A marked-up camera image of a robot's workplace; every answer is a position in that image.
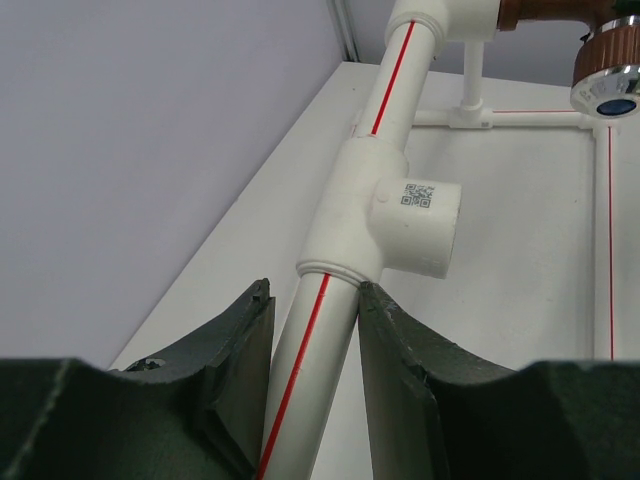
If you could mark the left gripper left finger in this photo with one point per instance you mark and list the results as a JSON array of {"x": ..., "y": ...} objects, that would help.
[{"x": 192, "y": 410}]

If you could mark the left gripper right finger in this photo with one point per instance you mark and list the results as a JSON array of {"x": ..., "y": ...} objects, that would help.
[{"x": 437, "y": 411}]

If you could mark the white PVC pipe frame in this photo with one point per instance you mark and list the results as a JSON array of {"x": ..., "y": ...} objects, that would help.
[{"x": 372, "y": 217}]

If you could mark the brown water faucet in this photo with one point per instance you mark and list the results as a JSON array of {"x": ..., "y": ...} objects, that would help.
[{"x": 605, "y": 82}]

